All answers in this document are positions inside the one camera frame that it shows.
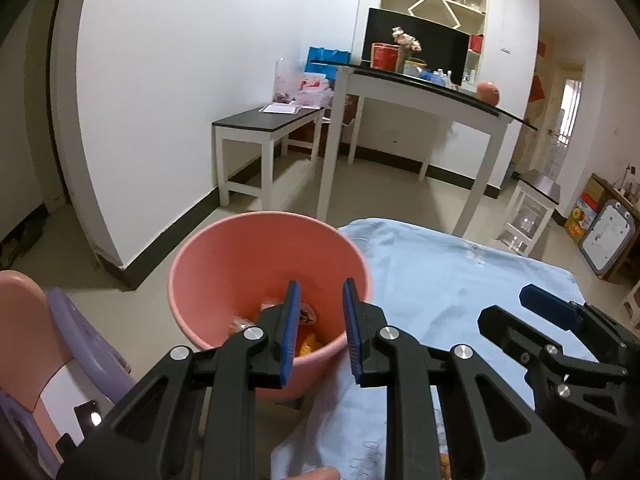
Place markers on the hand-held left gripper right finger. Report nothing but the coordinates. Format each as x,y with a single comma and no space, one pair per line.
352,335

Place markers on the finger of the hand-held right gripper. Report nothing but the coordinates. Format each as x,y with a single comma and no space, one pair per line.
515,335
550,307

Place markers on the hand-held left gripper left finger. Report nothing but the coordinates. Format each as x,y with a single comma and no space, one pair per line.
290,335

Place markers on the orange wrapper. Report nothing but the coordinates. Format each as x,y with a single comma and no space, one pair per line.
310,345

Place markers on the dark printed wrapper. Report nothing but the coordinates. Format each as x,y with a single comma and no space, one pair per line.
306,315

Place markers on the clear plastic wrapper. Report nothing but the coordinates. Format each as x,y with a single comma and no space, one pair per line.
241,324

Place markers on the pink plastic bucket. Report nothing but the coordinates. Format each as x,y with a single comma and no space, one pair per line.
240,260

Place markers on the person's left hand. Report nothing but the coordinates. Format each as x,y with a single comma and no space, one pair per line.
310,474

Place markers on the white plastic stool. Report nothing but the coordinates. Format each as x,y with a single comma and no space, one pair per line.
631,305

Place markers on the white drawing board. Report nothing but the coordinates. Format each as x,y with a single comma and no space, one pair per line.
607,237

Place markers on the light blue printed cloth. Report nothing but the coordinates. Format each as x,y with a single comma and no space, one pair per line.
440,280

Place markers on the colourful cardboard box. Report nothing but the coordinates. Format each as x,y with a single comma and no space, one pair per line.
582,210

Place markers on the white stool with black top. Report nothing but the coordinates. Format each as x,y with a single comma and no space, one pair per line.
542,185

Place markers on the white bench with black top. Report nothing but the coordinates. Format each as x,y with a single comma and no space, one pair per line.
260,120

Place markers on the red paper door decoration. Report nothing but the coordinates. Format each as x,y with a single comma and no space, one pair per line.
539,85

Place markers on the orange ball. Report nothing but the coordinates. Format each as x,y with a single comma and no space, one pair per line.
488,92

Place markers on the white papers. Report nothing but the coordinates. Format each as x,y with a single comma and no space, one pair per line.
279,108

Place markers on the pink white plastic bags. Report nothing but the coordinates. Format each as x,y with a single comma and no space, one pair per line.
315,91

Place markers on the clear plastic jar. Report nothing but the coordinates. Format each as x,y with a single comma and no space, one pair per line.
283,82

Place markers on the blue packet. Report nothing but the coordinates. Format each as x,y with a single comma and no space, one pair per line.
435,77

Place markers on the white table with black top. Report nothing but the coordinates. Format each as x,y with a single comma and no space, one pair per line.
400,80

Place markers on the pink purple plastic chair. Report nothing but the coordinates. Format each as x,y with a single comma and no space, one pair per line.
30,320

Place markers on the red box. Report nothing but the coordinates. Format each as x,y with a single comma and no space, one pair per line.
476,43

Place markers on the blue white container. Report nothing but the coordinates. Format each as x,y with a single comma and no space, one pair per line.
415,67

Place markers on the blue bag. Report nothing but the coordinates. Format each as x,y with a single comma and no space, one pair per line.
325,60

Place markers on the red container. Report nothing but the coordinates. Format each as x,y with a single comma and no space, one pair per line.
384,57

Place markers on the black monitor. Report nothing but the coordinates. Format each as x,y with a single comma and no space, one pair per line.
440,42

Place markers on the flower bouquet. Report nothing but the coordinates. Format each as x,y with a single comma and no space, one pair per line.
406,42

